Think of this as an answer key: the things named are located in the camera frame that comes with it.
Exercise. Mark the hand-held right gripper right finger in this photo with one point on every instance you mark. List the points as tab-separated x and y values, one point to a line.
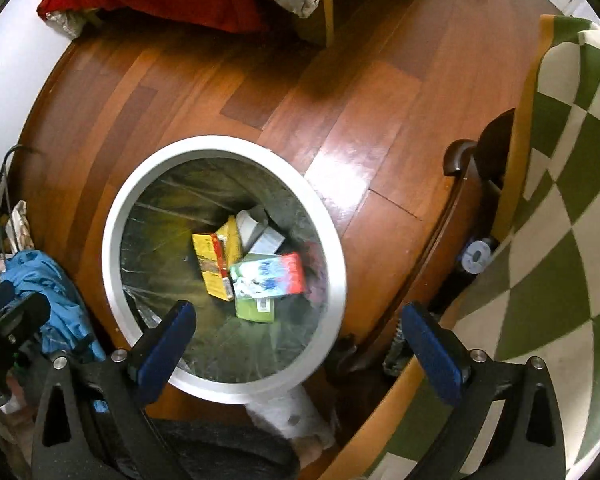
430	357

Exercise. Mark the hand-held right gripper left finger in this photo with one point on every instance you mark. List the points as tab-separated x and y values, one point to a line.
166	357

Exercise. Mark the green box with white label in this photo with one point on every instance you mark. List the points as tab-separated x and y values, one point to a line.
252	310

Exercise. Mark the yellow box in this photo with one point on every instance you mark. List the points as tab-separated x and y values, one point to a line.
230	240
207	260

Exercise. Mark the black white-rimmed trash bin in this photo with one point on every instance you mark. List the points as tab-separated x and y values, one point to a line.
111	250

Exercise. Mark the red blue milk carton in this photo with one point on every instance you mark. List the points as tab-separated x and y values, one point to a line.
270	272

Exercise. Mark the blue white tall box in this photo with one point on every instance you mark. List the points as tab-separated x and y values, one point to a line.
262	242

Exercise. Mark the blue cloth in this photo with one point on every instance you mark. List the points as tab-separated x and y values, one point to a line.
50	285

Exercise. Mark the patterned light cloth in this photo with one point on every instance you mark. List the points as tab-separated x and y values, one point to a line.
20	225

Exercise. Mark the white tape roll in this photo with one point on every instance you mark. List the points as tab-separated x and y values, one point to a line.
475	257

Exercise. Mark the clear plastic bin liner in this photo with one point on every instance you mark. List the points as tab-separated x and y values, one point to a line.
170	240

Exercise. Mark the person's left slippered foot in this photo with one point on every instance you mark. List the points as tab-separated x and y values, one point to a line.
285	415

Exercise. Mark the green white checkered tablecloth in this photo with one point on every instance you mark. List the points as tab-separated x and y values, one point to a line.
580	160

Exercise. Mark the wooden bed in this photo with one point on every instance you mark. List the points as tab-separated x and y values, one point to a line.
325	15

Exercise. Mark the dark brown wooden frame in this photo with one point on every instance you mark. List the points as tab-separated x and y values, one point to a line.
457	157

